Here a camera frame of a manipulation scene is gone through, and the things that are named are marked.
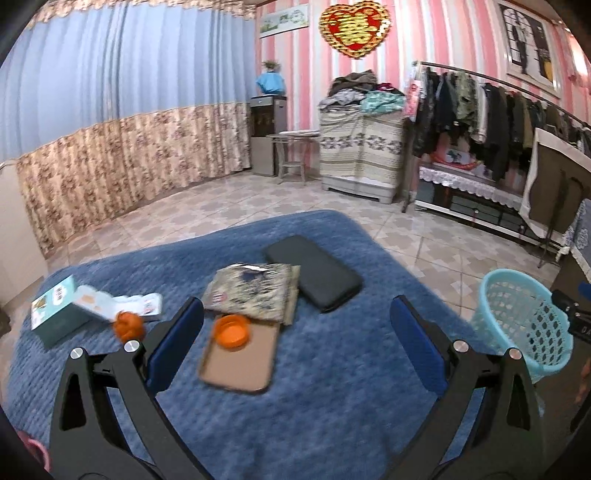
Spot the orange peel piece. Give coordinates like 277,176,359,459
113,311,146,344

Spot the teal cardboard box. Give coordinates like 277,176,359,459
31,276,90,349

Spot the white booklet package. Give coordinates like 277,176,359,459
74,285,162,323

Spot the orange plastic lid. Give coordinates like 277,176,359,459
212,314,250,350

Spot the patterned snack bag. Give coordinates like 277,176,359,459
201,263,301,326

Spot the light blue plastic basket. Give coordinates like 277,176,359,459
471,269,574,383

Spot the blue patterned throw cloth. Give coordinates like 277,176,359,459
556,199,591,282

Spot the brown covered board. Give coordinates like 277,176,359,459
519,129,590,246

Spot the low lace-covered shelf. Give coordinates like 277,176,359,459
414,164,542,245

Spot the brown tray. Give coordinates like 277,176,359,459
197,318,280,394

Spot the blue shaggy rug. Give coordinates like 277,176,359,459
4,209,495,480

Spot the black flat cushion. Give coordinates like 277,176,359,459
264,235,363,313

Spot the clothes rack with garments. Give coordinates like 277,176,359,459
409,61,590,209

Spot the framed silhouette picture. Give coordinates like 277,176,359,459
495,1,562,99

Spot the covered storage cabinet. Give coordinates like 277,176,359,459
318,108,405,204

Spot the pile of clothes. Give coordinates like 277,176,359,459
318,70,406,116

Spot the blue floral curtain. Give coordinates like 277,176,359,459
1,1,256,253

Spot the small metal stool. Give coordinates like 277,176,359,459
266,130,320,184

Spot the water dispenser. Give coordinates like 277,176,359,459
249,95,287,177

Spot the red gold heart decoration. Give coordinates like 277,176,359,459
318,1,392,59

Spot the blue potted plant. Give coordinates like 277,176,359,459
256,60,287,96

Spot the landscape wall picture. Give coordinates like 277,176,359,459
259,4,310,38

